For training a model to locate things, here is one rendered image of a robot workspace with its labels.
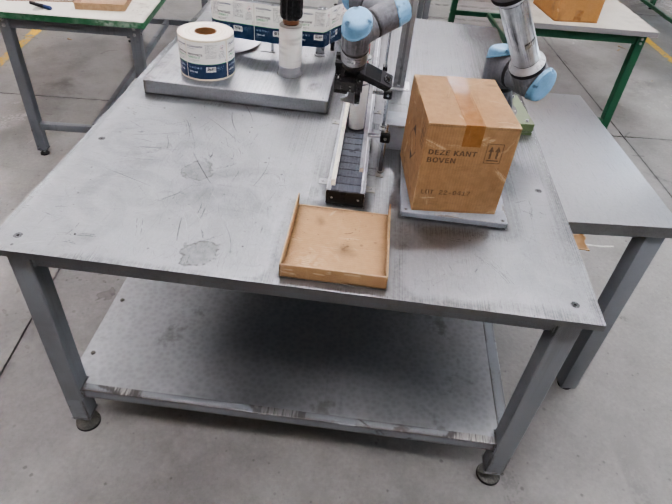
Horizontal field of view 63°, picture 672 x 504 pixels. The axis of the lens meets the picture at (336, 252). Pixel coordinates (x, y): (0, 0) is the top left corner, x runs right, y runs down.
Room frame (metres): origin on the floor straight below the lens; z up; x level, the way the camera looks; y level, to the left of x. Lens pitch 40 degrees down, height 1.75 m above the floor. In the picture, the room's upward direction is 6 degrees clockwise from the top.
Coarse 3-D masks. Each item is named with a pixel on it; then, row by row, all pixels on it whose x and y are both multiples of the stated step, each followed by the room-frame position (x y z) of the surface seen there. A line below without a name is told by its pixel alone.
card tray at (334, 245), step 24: (312, 216) 1.21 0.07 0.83; (336, 216) 1.22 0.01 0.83; (360, 216) 1.24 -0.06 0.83; (384, 216) 1.25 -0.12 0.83; (288, 240) 1.08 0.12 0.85; (312, 240) 1.11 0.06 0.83; (336, 240) 1.12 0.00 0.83; (360, 240) 1.13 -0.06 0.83; (384, 240) 1.14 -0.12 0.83; (288, 264) 0.97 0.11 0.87; (312, 264) 1.02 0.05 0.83; (336, 264) 1.03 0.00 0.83; (360, 264) 1.04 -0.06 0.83; (384, 264) 1.04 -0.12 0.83; (384, 288) 0.96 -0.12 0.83
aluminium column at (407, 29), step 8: (416, 0) 2.12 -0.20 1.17; (416, 8) 2.12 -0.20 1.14; (408, 24) 2.14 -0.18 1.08; (408, 32) 2.13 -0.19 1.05; (400, 40) 2.13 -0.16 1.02; (408, 40) 2.13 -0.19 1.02; (400, 48) 2.13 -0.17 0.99; (408, 48) 2.12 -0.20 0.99; (400, 56) 2.13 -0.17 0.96; (408, 56) 2.12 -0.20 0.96; (400, 64) 2.13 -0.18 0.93; (400, 72) 2.14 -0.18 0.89; (400, 80) 2.13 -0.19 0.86
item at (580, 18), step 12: (540, 0) 3.64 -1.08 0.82; (552, 0) 3.49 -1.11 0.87; (564, 0) 3.40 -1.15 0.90; (576, 0) 3.41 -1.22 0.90; (588, 0) 3.42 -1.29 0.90; (600, 0) 3.43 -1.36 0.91; (552, 12) 3.44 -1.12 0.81; (564, 12) 3.40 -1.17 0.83; (576, 12) 3.41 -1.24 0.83; (588, 12) 3.43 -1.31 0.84; (600, 12) 3.44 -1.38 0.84
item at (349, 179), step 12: (372, 60) 2.26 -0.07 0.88; (348, 120) 1.71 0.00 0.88; (348, 132) 1.62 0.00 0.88; (360, 132) 1.63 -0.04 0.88; (348, 144) 1.55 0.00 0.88; (360, 144) 1.55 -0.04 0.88; (348, 156) 1.47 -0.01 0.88; (360, 156) 1.48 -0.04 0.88; (348, 168) 1.40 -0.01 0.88; (336, 180) 1.33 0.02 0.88; (348, 180) 1.34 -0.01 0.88; (360, 180) 1.35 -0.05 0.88; (348, 192) 1.28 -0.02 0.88
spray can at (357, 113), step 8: (368, 88) 1.66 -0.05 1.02; (360, 96) 1.64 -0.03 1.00; (352, 104) 1.65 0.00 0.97; (360, 104) 1.64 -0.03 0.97; (352, 112) 1.64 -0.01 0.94; (360, 112) 1.64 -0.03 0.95; (352, 120) 1.64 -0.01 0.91; (360, 120) 1.64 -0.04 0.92; (352, 128) 1.64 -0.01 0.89; (360, 128) 1.64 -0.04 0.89
